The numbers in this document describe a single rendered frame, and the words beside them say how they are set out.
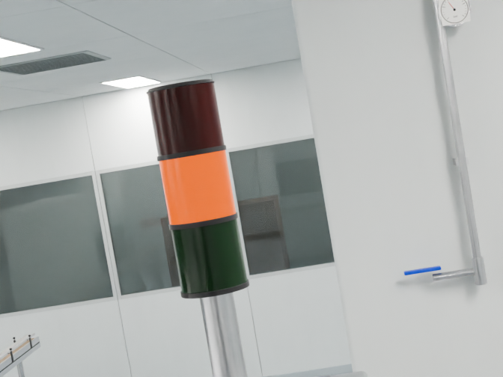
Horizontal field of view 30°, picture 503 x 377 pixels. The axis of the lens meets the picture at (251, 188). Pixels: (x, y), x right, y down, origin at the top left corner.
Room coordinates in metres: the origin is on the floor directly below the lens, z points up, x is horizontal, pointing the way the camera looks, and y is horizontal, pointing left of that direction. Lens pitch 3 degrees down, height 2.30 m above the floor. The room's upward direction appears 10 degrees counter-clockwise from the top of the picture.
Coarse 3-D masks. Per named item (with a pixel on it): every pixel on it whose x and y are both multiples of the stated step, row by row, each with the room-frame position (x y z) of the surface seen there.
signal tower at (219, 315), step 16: (208, 80) 0.67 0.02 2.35; (160, 160) 0.67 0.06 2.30; (176, 224) 0.66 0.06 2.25; (192, 224) 0.66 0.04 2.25; (208, 224) 0.66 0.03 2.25; (240, 288) 0.66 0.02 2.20; (208, 304) 0.67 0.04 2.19; (224, 304) 0.67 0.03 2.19; (208, 320) 0.67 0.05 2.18; (224, 320) 0.67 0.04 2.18; (208, 336) 0.67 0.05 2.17; (224, 336) 0.67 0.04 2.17; (224, 352) 0.67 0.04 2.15; (240, 352) 0.67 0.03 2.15; (224, 368) 0.67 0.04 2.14; (240, 368) 0.67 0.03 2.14
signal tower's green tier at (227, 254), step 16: (224, 224) 0.66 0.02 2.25; (176, 240) 0.67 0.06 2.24; (192, 240) 0.66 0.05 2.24; (208, 240) 0.66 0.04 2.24; (224, 240) 0.66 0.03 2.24; (240, 240) 0.68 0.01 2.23; (176, 256) 0.67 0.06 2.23; (192, 256) 0.66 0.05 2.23; (208, 256) 0.66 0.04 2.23; (224, 256) 0.66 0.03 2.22; (240, 256) 0.67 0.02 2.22; (192, 272) 0.66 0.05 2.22; (208, 272) 0.66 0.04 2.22; (224, 272) 0.66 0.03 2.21; (240, 272) 0.67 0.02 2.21; (192, 288) 0.66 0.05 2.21; (208, 288) 0.66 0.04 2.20; (224, 288) 0.66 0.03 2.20
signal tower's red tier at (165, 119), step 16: (160, 96) 0.66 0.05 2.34; (176, 96) 0.66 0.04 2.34; (192, 96) 0.66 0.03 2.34; (208, 96) 0.67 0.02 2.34; (160, 112) 0.66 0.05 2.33; (176, 112) 0.66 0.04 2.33; (192, 112) 0.66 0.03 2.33; (208, 112) 0.66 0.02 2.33; (160, 128) 0.66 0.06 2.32; (176, 128) 0.66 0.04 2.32; (192, 128) 0.66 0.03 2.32; (208, 128) 0.66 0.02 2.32; (160, 144) 0.67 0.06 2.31; (176, 144) 0.66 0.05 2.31; (192, 144) 0.66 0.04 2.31; (208, 144) 0.66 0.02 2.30; (224, 144) 0.68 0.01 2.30
